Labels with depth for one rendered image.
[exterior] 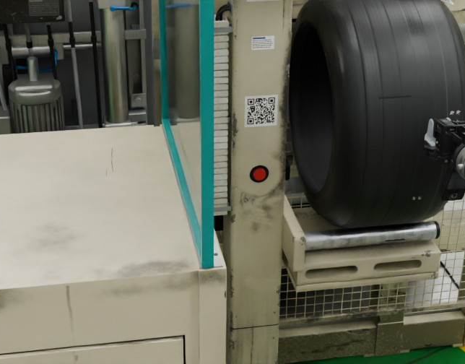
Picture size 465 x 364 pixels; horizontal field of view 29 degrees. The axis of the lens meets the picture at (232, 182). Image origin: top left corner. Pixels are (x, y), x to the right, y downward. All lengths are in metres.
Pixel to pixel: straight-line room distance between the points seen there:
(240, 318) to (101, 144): 0.73
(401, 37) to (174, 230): 0.73
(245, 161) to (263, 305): 0.42
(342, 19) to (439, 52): 0.22
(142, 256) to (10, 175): 0.37
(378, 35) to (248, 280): 0.70
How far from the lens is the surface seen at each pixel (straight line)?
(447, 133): 1.80
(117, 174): 1.66
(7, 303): 1.39
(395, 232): 2.20
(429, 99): 1.94
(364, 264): 2.19
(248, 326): 2.34
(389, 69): 1.93
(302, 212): 2.47
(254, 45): 1.98
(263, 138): 2.07
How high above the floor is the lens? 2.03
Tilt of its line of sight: 28 degrees down
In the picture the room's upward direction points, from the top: 1 degrees clockwise
